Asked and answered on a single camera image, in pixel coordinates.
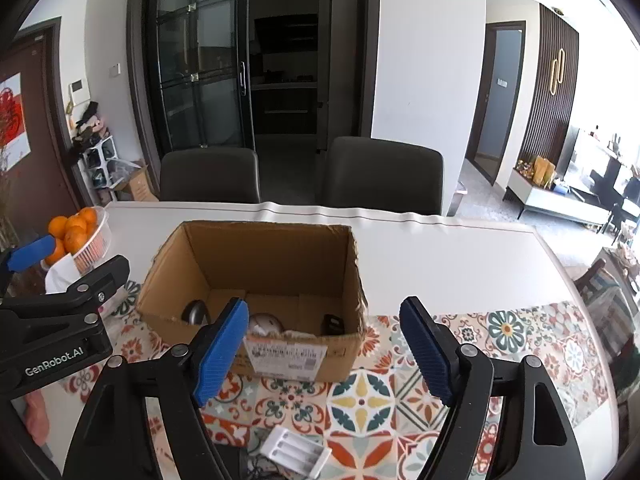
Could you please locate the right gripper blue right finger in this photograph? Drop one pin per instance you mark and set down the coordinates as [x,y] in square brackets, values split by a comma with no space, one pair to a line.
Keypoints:
[434,352]

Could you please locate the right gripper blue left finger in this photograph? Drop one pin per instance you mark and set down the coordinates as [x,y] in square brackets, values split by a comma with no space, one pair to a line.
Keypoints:
[214,349]

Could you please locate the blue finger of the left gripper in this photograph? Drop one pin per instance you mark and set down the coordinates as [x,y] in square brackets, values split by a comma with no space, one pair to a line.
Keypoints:
[28,255]
[99,285]

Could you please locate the silver oval earbud case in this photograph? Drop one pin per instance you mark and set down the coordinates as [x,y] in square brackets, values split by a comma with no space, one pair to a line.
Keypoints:
[196,313]

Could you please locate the white battery charger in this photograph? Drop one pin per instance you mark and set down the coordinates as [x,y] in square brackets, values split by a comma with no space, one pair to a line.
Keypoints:
[295,452]

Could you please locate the black power adapter with cable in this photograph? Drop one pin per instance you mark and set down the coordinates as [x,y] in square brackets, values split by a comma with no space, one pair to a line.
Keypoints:
[258,467]

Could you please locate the white fruit basket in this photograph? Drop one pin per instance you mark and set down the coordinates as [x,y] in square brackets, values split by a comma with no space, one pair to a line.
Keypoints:
[95,220]

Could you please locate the orange fruit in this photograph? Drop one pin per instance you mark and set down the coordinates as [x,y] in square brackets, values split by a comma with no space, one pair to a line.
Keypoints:
[57,227]
[75,239]

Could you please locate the brown cardboard box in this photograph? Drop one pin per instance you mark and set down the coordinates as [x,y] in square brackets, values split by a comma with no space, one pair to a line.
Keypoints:
[296,272]

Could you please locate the left dark dining chair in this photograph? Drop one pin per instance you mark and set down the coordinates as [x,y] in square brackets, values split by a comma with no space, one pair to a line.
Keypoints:
[217,174]

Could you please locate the dark dining chair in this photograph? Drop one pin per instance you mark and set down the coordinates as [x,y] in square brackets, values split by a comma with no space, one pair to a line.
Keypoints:
[217,174]
[382,175]

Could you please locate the white tv console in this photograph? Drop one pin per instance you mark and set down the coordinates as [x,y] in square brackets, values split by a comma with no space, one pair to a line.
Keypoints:
[532,198]

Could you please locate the right dark dining chair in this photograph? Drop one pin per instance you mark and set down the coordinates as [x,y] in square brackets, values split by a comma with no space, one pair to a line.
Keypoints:
[382,175]

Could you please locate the dark glass door cabinet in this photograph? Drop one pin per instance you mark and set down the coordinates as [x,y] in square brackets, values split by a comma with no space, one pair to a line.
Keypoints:
[273,76]

